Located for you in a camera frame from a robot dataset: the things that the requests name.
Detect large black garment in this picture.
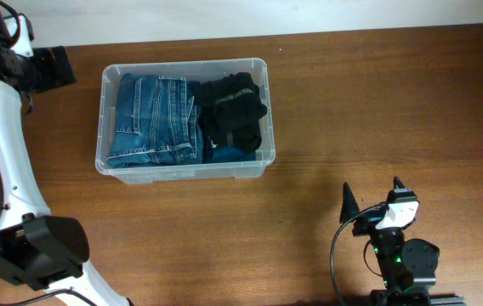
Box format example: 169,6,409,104
199,116,262,153

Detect small black garment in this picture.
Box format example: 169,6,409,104
196,72,267,133

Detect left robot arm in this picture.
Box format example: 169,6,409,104
0,1,128,305

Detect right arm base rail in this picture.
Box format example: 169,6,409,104
368,291,466,306

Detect clear plastic storage container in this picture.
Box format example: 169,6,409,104
94,58,276,184

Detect teal shirt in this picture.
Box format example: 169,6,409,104
204,138,255,163

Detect dark blue jeans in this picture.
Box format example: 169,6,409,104
107,74,204,168

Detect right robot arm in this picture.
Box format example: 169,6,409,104
339,177,440,297

